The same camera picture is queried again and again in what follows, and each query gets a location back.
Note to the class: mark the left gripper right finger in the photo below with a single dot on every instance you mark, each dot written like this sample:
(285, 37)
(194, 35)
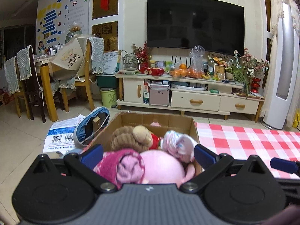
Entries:
(214, 166)

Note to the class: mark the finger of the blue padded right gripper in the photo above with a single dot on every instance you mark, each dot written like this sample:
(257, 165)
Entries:
(287, 166)

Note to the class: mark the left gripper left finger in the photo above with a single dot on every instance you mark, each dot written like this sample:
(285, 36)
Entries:
(82, 166)

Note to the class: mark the white pink patterned sock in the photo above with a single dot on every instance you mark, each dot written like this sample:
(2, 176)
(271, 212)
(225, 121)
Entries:
(179, 145)

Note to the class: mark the brown knitted round holder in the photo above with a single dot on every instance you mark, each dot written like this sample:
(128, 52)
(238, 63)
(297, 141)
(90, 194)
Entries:
(122, 138)

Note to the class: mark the pink plush pig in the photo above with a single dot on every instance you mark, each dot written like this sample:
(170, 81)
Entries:
(162, 168)

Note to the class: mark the brown teddy bear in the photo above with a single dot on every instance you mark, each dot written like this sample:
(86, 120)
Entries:
(145, 138)

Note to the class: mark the blue slipper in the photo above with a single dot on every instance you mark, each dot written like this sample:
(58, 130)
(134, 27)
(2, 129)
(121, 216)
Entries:
(84, 132)

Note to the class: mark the white printed paper sheet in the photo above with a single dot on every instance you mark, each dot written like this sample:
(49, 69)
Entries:
(60, 136)

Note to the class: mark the red white checkered tablecloth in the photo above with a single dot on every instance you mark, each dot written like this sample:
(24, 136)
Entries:
(242, 142)

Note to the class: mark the yellow detergent bottle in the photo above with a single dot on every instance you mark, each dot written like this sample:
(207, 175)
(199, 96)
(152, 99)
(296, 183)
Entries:
(296, 119)

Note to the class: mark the cardboard box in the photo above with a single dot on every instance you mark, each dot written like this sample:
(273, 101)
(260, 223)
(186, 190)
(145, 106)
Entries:
(157, 124)

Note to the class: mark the white standing air conditioner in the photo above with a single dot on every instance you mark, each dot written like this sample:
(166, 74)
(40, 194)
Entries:
(281, 91)

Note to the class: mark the green trash bin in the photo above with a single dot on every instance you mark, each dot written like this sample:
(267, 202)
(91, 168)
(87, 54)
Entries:
(109, 97)

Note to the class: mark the cream TV cabinet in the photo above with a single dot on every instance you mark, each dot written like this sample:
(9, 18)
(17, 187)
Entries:
(189, 95)

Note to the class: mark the pink storage box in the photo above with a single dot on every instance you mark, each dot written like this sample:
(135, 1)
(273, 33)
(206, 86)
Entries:
(159, 94)

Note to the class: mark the red vase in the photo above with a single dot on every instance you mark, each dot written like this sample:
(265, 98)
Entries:
(255, 85)

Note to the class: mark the pile of oranges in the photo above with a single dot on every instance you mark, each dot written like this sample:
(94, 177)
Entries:
(183, 71)

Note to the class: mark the potted flower plant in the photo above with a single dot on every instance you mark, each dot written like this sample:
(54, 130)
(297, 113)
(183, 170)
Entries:
(245, 67)

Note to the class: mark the canvas tote bag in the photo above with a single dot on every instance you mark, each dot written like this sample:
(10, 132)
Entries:
(68, 60)

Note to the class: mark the wooden chair with lace cover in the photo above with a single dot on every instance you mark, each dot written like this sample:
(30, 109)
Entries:
(91, 65)

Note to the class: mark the red gift box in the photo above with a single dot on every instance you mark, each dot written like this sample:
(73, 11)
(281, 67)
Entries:
(153, 71)

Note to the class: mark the wooden dining table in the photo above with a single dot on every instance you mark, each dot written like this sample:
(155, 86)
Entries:
(45, 67)

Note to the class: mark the clear plastic bag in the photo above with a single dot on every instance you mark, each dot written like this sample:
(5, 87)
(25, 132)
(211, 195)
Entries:
(196, 55)

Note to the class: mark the grey handbag on cabinet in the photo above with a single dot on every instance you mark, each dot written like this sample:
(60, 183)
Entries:
(129, 63)

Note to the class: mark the red berry decoration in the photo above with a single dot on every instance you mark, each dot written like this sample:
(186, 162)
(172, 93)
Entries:
(143, 53)

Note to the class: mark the black flat television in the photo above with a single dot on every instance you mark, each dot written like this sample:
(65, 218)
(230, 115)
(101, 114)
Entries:
(215, 25)

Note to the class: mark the wooden picture frame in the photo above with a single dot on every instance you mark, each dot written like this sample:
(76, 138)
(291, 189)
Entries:
(219, 72)

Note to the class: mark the colourful wall poster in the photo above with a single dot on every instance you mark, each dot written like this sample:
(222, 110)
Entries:
(55, 19)

